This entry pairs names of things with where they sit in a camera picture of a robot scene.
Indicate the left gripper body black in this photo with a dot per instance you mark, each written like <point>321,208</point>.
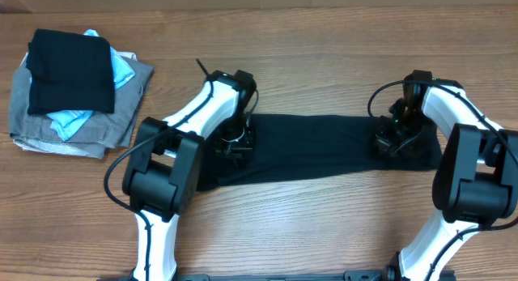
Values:
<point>231,138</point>

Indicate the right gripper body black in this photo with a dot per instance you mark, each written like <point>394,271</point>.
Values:
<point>401,133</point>

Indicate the black t-shirt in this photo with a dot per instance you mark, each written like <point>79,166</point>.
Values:
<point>292,148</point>

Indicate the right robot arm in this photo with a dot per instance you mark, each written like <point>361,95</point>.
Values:
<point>474,185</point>

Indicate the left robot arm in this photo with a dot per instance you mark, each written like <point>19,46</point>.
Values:
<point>166,165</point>

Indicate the folded grey trousers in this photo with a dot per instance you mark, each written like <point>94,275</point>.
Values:
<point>101,131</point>

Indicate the folded light blue garment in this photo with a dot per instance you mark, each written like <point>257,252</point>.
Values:
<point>68,122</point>

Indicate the folded black garment on pile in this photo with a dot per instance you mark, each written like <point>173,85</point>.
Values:
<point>69,72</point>

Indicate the folded white mesh garment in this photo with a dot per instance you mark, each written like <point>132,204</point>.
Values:
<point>57,148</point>

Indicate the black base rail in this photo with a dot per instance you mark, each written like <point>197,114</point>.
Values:
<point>351,275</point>

